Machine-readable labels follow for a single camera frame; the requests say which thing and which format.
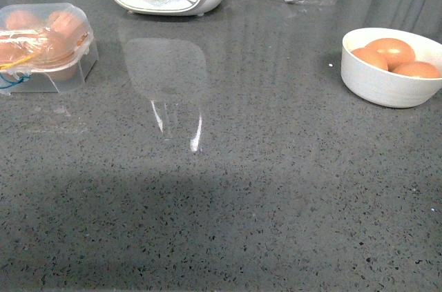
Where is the clear plastic egg box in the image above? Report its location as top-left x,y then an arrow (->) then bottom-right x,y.
1,3 -> 99,95

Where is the white ceramic bowl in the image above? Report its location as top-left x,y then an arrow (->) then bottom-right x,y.
340,28 -> 441,108

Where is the teal rubber band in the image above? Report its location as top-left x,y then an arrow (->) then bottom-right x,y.
1,73 -> 30,90

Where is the brown egg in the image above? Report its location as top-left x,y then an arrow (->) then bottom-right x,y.
5,10 -> 42,30
48,10 -> 87,43
33,31 -> 77,81
1,42 -> 30,75
352,47 -> 389,71
392,61 -> 441,79
365,38 -> 416,71

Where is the yellow rubber band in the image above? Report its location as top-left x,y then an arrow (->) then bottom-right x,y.
0,55 -> 32,70

